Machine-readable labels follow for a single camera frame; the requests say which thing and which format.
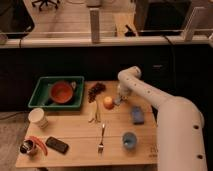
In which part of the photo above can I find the orange fruit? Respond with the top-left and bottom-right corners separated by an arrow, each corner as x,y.
103,96 -> 114,109

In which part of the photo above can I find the peeled banana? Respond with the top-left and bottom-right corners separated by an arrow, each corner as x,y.
88,101 -> 101,122

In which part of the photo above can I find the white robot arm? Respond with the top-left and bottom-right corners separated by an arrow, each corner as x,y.
118,66 -> 208,171

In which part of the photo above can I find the blue sponge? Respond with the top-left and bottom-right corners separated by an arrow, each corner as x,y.
131,106 -> 144,124

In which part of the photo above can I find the blue cup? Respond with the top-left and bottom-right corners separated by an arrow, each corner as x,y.
122,132 -> 137,150

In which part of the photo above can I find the small object in bin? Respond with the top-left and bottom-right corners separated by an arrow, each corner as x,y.
70,82 -> 77,90

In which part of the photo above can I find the silver fork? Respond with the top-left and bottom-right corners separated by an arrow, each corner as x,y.
98,123 -> 106,154

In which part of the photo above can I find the orange bowl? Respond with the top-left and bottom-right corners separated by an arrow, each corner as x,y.
49,81 -> 74,104

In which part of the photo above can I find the green plastic bin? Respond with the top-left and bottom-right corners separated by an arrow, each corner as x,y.
28,76 -> 84,111

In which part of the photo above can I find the black monitor right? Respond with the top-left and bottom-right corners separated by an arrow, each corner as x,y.
134,0 -> 191,36

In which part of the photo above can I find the black monitor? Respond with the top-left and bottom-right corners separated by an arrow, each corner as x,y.
134,0 -> 191,36
0,0 -> 35,39

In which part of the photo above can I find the black phone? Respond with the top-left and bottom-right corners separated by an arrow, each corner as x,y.
45,137 -> 69,154

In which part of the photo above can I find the white paper cup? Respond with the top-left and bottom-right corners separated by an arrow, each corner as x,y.
28,108 -> 48,129

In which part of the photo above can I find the red chili pepper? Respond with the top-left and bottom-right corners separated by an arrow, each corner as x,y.
28,136 -> 48,156

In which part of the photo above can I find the small metal cup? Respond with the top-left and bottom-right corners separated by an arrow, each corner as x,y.
20,139 -> 37,156

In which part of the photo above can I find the black office chair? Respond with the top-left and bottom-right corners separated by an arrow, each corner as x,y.
31,0 -> 60,12

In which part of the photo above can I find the black monitor left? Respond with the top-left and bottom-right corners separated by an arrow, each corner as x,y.
0,0 -> 35,39

